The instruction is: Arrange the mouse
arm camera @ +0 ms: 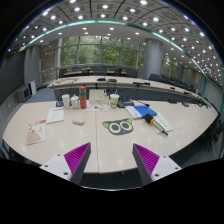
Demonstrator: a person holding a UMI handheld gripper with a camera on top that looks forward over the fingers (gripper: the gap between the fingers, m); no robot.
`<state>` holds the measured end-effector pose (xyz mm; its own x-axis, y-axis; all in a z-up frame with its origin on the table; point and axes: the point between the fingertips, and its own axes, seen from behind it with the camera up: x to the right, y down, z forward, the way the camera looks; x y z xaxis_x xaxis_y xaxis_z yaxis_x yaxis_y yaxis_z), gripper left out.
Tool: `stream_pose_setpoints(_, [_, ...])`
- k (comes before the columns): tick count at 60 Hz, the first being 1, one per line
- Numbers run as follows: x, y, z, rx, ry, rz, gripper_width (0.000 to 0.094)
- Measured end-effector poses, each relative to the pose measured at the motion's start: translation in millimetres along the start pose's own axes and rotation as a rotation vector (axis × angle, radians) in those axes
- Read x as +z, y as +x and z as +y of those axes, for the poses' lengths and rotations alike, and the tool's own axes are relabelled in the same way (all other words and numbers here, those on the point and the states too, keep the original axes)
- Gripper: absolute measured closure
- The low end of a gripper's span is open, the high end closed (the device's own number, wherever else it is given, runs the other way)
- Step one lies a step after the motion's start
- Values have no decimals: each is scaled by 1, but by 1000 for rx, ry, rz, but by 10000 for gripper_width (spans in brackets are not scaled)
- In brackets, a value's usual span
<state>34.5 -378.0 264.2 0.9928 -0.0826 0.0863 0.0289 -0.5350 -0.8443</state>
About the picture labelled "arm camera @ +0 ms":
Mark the white lidded mug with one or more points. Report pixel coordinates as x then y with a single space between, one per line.
75 102

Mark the white paper cup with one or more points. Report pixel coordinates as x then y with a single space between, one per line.
66 101

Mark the white booklet under folder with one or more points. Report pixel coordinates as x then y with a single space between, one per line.
133 112

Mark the black yellow microphone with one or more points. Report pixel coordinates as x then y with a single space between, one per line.
151 120

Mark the white green notepad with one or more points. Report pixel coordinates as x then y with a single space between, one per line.
162 123

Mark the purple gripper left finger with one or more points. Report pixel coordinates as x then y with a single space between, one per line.
69 166

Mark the black device with blue top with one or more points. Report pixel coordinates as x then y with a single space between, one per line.
122 103

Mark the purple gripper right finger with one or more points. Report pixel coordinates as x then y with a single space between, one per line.
151 166

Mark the grey crt monitor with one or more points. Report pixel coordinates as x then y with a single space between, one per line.
23 94

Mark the white paper sheet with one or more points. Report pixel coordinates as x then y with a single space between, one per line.
55 115

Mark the blue folder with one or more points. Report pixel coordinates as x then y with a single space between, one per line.
141 111

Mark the red white brochure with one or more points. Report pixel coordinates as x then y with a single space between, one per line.
36 132

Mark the red water bottle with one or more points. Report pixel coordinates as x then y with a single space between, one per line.
82 97

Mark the colourful sticker sheet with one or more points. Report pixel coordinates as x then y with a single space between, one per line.
97 108

